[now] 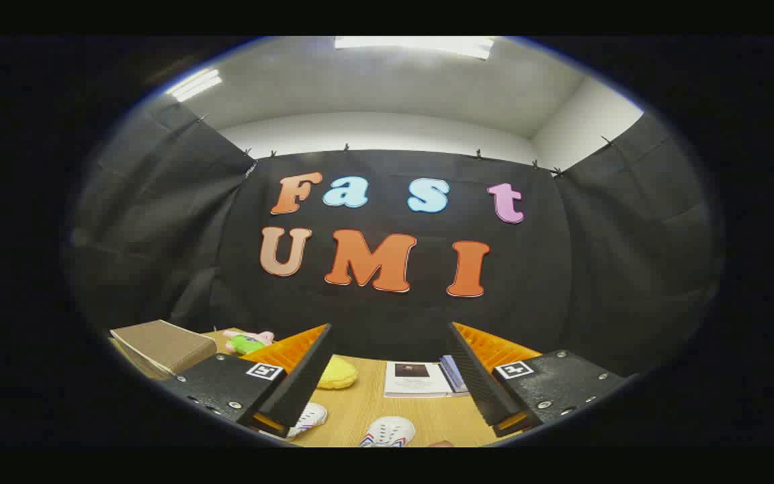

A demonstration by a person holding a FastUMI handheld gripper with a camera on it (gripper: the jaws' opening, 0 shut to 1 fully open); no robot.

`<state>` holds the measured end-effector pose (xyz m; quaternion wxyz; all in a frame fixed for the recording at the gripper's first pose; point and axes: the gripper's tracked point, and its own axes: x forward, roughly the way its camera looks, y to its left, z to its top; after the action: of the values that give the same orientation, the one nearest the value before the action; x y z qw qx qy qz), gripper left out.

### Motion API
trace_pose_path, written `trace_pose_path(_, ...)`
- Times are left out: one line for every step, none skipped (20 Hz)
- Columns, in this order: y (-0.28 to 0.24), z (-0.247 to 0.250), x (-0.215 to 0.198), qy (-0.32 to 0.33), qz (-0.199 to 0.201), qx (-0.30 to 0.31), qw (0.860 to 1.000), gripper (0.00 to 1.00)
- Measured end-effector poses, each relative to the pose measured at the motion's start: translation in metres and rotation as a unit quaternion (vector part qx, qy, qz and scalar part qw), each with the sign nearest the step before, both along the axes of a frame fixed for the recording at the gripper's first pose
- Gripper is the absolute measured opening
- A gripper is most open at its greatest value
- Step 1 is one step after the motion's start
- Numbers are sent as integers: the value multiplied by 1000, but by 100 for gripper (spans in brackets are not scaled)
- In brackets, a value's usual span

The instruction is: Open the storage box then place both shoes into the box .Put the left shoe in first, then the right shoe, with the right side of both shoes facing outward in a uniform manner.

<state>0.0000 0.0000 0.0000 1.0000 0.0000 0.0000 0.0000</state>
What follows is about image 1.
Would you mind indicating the white striped shoe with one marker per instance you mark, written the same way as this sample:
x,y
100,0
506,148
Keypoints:
x,y
310,417
390,430

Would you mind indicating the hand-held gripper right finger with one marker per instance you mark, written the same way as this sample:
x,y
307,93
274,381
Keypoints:
x,y
478,383

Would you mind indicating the green and pink plush toy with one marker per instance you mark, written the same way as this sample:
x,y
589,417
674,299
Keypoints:
x,y
246,344

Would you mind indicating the brown fabric storage box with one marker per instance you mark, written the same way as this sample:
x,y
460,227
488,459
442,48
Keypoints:
x,y
165,346

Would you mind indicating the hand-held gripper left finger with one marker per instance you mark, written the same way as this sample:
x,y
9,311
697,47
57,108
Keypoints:
x,y
303,383

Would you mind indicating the ceiling light panel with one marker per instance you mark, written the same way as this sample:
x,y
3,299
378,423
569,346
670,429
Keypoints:
x,y
414,46
193,84

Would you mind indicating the blue book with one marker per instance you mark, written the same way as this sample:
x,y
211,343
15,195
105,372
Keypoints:
x,y
453,373

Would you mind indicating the yellow plush toy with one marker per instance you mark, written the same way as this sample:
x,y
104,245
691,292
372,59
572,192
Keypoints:
x,y
336,373

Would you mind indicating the black backdrop cloth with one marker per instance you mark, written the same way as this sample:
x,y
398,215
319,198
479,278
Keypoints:
x,y
562,269

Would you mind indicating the white book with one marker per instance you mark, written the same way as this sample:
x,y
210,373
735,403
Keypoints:
x,y
420,386

